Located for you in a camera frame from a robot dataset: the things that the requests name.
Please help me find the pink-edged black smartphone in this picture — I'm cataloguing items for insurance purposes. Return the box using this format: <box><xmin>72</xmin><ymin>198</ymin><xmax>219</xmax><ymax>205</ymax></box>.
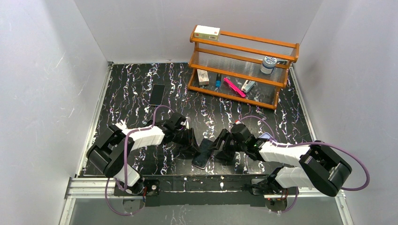
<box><xmin>191</xmin><ymin>138</ymin><xmax>214</xmax><ymax>170</ymax></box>

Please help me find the lavender phone case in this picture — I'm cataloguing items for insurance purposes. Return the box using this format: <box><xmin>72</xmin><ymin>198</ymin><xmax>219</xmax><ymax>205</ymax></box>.
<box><xmin>259</xmin><ymin>132</ymin><xmax>273</xmax><ymax>140</ymax></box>

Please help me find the blue-edged black smartphone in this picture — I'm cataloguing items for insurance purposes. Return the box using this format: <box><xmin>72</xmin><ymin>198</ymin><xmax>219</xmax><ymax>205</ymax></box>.
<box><xmin>149</xmin><ymin>84</ymin><xmax>165</xmax><ymax>106</ymax></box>

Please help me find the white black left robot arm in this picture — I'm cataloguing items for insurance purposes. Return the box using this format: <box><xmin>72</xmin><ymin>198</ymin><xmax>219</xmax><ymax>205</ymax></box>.
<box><xmin>86</xmin><ymin>112</ymin><xmax>199</xmax><ymax>190</ymax></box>

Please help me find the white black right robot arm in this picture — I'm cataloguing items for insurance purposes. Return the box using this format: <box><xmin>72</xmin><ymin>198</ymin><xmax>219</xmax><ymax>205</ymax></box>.
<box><xmin>210</xmin><ymin>122</ymin><xmax>352</xmax><ymax>197</ymax></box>

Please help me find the white teal stapler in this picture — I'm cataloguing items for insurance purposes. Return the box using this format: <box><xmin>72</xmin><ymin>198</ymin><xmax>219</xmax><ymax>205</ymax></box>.
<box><xmin>241</xmin><ymin>80</ymin><xmax>256</xmax><ymax>93</ymax></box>

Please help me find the blue black marker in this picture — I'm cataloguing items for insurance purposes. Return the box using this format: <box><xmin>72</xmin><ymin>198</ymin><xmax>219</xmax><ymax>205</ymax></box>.
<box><xmin>215</xmin><ymin>74</ymin><xmax>222</xmax><ymax>88</ymax></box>

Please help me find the pink comb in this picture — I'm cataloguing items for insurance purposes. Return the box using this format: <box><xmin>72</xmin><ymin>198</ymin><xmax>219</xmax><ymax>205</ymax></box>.
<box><xmin>223</xmin><ymin>77</ymin><xmax>246</xmax><ymax>98</ymax></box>

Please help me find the small white staple box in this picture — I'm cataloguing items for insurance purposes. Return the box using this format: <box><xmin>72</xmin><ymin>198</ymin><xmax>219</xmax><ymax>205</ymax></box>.
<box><xmin>197</xmin><ymin>69</ymin><xmax>209</xmax><ymax>86</ymax></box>

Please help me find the orange wooden shelf rack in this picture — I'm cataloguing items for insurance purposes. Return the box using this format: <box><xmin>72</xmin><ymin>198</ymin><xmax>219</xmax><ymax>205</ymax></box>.
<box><xmin>188</xmin><ymin>25</ymin><xmax>300</xmax><ymax>110</ymax></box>

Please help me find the blue white round jar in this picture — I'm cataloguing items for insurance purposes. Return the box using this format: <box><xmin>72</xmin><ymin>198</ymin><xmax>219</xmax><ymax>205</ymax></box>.
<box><xmin>260</xmin><ymin>56</ymin><xmax>278</xmax><ymax>74</ymax></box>

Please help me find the white green box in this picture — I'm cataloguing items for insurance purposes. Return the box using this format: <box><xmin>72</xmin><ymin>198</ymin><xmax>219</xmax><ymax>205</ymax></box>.
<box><xmin>193</xmin><ymin>25</ymin><xmax>221</xmax><ymax>41</ymax></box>

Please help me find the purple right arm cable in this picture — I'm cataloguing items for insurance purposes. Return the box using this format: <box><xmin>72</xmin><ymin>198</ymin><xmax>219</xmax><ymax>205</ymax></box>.
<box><xmin>238</xmin><ymin>115</ymin><xmax>371</xmax><ymax>214</ymax></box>

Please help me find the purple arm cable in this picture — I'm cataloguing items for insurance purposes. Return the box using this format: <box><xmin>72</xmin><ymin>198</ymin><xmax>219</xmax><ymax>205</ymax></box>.
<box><xmin>104</xmin><ymin>105</ymin><xmax>175</xmax><ymax>217</ymax></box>
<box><xmin>238</xmin><ymin>115</ymin><xmax>371</xmax><ymax>214</ymax></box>

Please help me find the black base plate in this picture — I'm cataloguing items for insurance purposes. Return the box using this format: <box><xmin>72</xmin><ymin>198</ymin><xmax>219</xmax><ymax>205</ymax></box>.
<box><xmin>114</xmin><ymin>174</ymin><xmax>296</xmax><ymax>211</ymax></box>

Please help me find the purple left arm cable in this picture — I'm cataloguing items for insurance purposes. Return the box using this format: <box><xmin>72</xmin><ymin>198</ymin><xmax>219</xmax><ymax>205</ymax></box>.
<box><xmin>104</xmin><ymin>105</ymin><xmax>175</xmax><ymax>217</ymax></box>

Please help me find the aluminium rail frame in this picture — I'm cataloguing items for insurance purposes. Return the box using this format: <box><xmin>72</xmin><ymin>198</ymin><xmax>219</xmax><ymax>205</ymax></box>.
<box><xmin>61</xmin><ymin>63</ymin><xmax>352</xmax><ymax>225</ymax></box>

